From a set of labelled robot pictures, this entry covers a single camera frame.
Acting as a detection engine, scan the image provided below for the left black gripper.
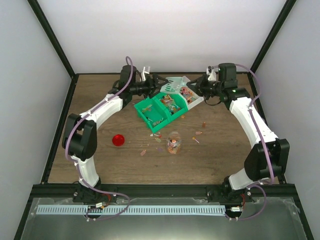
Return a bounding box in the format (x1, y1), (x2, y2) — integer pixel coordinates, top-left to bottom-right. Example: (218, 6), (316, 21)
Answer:
(130, 73), (168, 99)

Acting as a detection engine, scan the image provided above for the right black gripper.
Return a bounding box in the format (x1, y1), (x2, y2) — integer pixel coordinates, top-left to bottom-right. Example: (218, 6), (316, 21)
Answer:
(186, 74), (223, 101)

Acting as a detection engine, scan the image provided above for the white candy bin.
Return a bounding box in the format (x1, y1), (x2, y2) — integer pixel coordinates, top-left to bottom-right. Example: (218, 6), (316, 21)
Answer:
(178, 86), (204, 110)

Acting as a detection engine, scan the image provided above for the light blue slotted scoop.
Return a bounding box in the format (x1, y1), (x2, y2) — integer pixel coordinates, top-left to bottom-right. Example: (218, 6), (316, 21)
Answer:
(160, 76), (190, 94)

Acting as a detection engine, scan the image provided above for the green candy bin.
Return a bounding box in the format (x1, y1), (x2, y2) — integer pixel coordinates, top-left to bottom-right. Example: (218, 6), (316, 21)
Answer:
(134, 98), (170, 133)
(152, 92), (188, 123)

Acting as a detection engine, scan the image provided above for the clear plastic cup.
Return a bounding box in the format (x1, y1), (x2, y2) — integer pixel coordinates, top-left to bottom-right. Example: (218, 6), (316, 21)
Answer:
(166, 131), (182, 154)

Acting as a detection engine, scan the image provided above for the red round lid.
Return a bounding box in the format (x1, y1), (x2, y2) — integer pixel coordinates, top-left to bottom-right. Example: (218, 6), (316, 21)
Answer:
(112, 134), (125, 147)

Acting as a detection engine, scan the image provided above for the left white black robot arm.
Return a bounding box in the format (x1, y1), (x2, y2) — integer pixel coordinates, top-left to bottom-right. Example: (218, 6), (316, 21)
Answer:
(62, 64), (169, 203)

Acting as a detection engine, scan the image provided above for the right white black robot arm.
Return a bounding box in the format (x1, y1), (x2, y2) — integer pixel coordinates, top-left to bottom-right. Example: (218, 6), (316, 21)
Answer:
(187, 63), (290, 202)

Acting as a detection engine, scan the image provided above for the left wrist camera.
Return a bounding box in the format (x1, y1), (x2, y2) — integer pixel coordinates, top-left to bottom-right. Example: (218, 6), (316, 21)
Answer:
(140, 66), (151, 82)

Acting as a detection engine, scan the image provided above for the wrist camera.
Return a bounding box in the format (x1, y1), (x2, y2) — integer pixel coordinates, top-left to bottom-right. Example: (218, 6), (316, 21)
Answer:
(140, 66), (151, 82)
(206, 66), (217, 82)

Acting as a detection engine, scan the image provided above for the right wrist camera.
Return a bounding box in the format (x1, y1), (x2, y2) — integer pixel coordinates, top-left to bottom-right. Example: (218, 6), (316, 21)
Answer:
(206, 66), (217, 82)

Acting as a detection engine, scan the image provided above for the black frame post right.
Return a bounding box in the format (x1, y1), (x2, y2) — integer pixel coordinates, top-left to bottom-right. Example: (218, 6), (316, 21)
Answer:
(250, 0), (297, 73)

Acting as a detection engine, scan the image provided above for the black frame post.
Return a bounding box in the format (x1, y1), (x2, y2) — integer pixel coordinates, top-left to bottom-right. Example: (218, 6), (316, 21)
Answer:
(27, 0), (76, 79)
(250, 0), (297, 73)

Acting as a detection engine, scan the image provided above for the black frame post left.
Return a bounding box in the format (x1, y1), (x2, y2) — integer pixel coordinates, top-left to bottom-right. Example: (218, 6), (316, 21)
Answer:
(27, 0), (76, 79)

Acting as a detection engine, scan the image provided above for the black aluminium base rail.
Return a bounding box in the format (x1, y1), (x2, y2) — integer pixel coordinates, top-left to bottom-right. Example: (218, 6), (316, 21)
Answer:
(30, 183), (297, 204)

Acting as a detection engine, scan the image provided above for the light blue slotted cable duct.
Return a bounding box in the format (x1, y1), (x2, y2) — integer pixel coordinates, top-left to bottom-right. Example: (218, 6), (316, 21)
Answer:
(36, 204), (226, 216)

